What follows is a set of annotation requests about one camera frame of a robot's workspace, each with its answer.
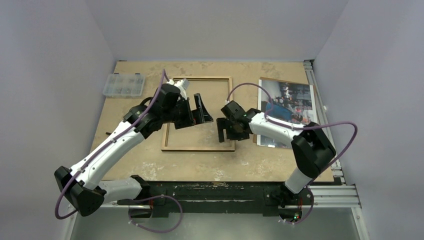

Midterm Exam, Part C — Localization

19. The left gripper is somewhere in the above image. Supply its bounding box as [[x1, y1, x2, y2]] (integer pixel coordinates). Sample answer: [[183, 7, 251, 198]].
[[162, 93, 212, 129]]

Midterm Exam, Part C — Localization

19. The black wooden picture frame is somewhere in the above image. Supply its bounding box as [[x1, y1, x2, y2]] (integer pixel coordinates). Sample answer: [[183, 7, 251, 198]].
[[161, 76, 235, 152]]

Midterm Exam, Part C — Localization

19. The printed photo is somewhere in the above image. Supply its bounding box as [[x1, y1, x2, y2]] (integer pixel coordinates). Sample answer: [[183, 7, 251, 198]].
[[256, 79, 319, 149]]

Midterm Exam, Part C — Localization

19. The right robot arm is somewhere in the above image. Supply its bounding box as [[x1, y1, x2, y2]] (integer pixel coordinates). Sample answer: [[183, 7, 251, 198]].
[[216, 100, 336, 204]]

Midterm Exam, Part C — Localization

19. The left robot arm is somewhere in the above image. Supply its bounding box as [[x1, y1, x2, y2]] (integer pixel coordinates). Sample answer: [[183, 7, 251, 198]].
[[54, 83, 214, 220]]

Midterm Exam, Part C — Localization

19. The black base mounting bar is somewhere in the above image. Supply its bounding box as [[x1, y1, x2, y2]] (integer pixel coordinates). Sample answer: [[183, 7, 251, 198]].
[[117, 181, 314, 218]]

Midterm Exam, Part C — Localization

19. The clear plastic organizer box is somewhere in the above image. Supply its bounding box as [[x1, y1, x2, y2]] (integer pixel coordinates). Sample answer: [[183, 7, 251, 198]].
[[102, 73, 145, 98]]

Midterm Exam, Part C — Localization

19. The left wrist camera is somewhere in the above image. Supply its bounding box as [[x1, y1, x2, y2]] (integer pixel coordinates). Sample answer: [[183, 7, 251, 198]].
[[167, 78, 190, 100]]

